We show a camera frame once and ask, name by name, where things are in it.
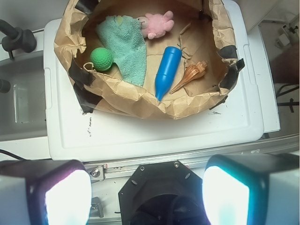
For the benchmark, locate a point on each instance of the green dimpled golf ball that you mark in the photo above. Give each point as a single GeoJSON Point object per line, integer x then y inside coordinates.
{"type": "Point", "coordinates": [101, 58]}

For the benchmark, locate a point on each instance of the blue bullet-shaped plastic toy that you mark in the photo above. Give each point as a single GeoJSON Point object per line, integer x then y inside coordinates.
{"type": "Point", "coordinates": [167, 70]}

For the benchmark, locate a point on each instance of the pink plush teddy bear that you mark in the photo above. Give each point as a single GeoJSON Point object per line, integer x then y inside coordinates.
{"type": "Point", "coordinates": [156, 25]}

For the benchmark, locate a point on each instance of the white plastic bin lid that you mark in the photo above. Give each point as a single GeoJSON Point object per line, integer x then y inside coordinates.
{"type": "Point", "coordinates": [97, 136]}

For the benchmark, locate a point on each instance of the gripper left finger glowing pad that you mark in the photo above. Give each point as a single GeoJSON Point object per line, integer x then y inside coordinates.
{"type": "Point", "coordinates": [44, 192]}

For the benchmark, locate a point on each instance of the clear plastic storage bin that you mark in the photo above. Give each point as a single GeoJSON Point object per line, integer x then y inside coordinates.
{"type": "Point", "coordinates": [22, 108]}

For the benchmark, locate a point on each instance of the black octagonal mount plate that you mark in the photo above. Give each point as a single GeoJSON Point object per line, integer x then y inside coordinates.
{"type": "Point", "coordinates": [165, 193]}

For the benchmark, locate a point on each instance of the aluminium extrusion rail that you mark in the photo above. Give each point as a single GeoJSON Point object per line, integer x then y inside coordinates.
{"type": "Point", "coordinates": [110, 169]}

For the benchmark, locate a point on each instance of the orange striped spiral seashell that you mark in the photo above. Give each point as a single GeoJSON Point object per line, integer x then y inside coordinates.
{"type": "Point", "coordinates": [192, 72]}

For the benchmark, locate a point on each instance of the crumpled brown paper liner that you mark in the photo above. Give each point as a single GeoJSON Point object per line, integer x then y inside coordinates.
{"type": "Point", "coordinates": [202, 31]}

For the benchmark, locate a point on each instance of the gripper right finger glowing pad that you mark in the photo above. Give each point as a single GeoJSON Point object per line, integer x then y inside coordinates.
{"type": "Point", "coordinates": [254, 189]}

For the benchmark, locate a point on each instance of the black clamp knob handle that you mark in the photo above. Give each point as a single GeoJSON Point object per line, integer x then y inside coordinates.
{"type": "Point", "coordinates": [16, 38]}

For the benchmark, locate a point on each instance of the teal terry cloth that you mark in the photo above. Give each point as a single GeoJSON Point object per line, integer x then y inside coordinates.
{"type": "Point", "coordinates": [122, 36]}

